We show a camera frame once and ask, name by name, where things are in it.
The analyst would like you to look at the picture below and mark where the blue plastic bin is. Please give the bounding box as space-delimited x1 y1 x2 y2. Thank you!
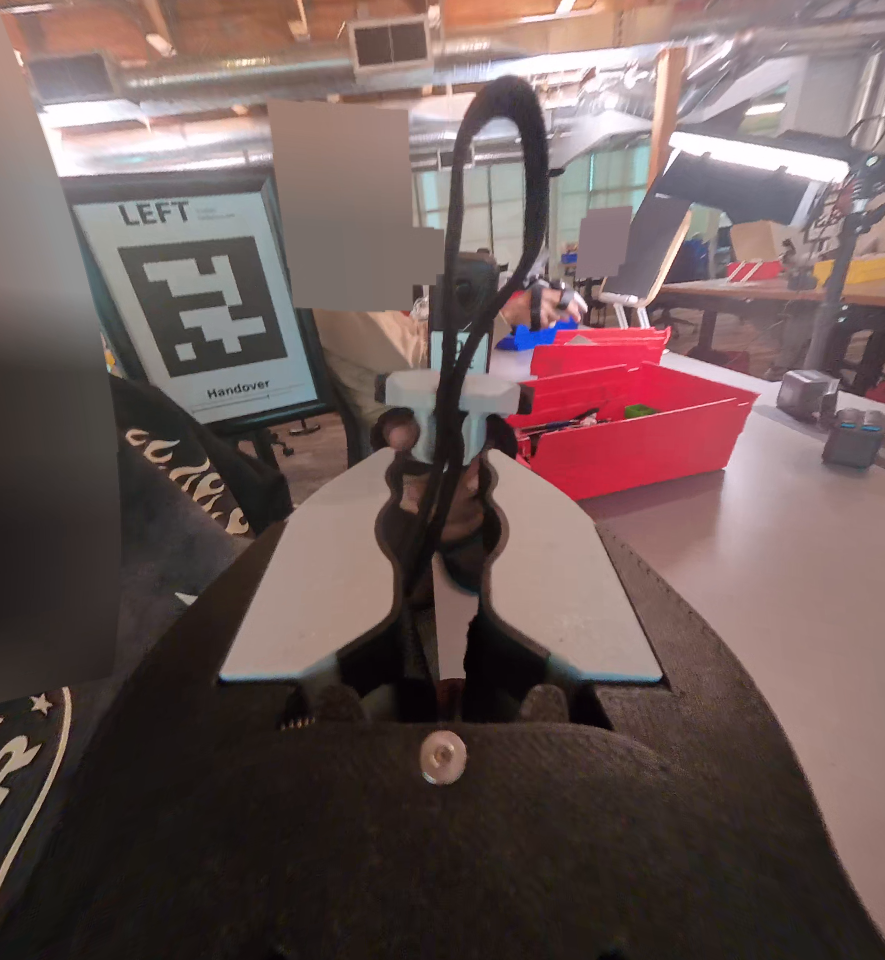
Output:
496 324 564 352

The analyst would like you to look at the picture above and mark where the grey battery charger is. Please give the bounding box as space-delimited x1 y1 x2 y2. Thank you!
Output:
821 408 885 470

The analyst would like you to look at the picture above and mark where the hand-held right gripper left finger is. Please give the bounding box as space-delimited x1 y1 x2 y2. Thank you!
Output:
217 447 405 687

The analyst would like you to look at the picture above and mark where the thin black cable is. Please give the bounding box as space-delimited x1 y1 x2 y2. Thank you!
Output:
403 75 550 601

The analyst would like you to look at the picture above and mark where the yellow plastic bin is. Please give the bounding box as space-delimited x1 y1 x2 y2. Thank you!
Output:
813 253 885 285

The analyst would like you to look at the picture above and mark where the black tripod stand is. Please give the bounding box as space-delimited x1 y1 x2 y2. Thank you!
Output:
802 153 885 369

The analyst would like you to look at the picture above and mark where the framed code sign on stand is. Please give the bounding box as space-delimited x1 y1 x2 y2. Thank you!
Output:
62 168 331 436

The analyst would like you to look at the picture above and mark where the wooden desk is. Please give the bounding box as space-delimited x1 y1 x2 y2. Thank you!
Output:
656 270 885 376

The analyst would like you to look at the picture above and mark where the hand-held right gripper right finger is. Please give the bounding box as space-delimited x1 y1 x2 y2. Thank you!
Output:
481 447 666 685

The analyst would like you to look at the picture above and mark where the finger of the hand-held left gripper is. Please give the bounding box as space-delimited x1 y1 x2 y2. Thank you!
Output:
376 372 438 421
461 373 537 417

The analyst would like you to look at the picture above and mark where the ceiling air vent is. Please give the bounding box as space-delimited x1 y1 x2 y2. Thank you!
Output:
348 16 432 72

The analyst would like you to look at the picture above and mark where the person's left hand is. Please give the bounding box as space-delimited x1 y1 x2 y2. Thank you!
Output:
371 407 505 591

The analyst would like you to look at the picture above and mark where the studio light panel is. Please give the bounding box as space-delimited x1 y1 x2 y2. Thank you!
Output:
648 131 856 230

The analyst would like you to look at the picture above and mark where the grey label printer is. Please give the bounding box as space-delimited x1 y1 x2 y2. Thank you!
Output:
776 369 841 421

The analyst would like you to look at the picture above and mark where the silver ventilation duct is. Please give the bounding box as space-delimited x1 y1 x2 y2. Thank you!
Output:
26 33 714 99

